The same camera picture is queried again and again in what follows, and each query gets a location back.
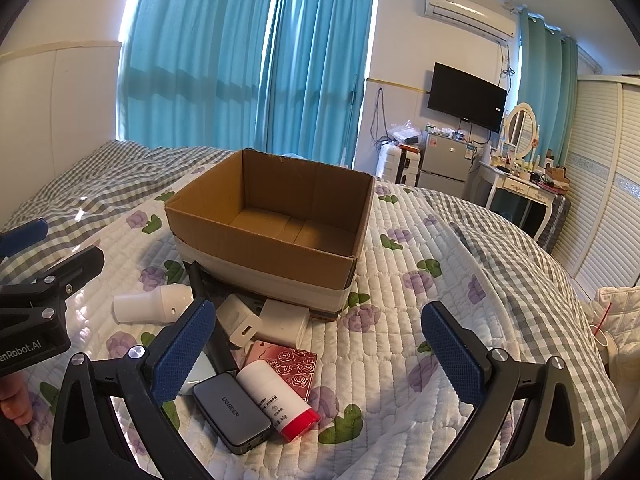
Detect white cylindrical plug adapter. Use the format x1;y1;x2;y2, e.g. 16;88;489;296
113;284;193;324

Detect pink floral card box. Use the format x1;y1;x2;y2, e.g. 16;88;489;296
244;340;318;401

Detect white power adapter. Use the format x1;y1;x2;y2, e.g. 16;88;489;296
256;299;309;349

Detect left hand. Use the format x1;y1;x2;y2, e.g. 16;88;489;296
0;372;32;426

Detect grey checked bed cover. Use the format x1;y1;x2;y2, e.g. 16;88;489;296
1;141;628;479

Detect white headboard panel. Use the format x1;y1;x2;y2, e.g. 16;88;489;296
0;41;120;221

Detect grey UGREEN charger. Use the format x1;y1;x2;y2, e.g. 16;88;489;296
192;373;272;455

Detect floral quilted white blanket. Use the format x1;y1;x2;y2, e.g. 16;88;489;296
64;184;518;479

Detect white louvered wardrobe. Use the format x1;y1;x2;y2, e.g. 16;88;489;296
552;76;639;297

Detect white tube red cap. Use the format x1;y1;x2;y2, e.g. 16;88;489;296
236;360;320;442

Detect brown cardboard box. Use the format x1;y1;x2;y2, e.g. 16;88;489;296
165;150;375;320

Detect teal window curtains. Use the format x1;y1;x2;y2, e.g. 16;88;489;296
116;0;376;166

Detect white dressing table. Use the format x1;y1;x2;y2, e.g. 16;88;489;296
472;162;556;240

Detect silver mini fridge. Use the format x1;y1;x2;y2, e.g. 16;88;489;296
418;133;471;198

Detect white oval vanity mirror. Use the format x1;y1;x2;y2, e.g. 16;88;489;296
501;103;539;159

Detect white suitcase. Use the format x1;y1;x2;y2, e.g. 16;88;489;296
375;143;421;186

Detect teal side curtain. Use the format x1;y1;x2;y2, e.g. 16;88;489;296
518;8;578;166

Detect white air conditioner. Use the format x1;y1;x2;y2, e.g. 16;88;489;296
424;0;516;44

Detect white bundle with red string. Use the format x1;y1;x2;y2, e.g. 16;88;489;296
590;286;639;426

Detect black wall television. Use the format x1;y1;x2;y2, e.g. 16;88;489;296
427;63;508;132

